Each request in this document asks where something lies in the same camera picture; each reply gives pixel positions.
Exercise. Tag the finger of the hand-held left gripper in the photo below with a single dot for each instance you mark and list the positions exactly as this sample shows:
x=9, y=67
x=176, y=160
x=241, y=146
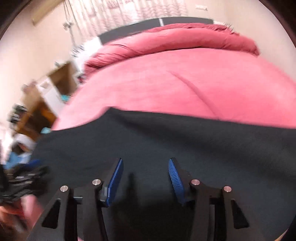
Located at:
x=38, y=172

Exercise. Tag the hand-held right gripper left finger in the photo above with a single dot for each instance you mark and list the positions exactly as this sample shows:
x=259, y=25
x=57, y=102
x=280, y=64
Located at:
x=114, y=180

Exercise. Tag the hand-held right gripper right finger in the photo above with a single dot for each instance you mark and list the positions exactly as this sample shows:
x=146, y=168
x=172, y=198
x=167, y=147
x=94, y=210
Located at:
x=177, y=180

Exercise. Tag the black pants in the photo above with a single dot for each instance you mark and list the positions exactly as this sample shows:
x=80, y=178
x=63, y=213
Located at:
x=161, y=139

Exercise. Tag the person's left hand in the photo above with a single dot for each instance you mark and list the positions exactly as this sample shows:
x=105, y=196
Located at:
x=10, y=217

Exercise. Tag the wooden desk cabinet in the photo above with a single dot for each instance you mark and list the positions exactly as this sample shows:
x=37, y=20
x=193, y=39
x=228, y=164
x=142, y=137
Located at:
x=44, y=111

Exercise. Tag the black devices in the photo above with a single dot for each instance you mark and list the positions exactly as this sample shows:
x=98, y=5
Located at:
x=16, y=113

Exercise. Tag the pink bed sheet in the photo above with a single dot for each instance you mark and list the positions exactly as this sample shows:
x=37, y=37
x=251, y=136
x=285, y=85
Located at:
x=173, y=85

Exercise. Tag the red duvet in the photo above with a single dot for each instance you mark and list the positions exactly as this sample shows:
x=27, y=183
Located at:
x=175, y=38

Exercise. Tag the patterned curtain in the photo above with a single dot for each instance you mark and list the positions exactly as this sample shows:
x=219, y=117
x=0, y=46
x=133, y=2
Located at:
x=120, y=11

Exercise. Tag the wall power strip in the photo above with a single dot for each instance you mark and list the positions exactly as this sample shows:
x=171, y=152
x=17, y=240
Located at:
x=67, y=25

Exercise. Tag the white wall socket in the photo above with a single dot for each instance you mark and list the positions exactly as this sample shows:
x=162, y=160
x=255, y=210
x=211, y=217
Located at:
x=201, y=8

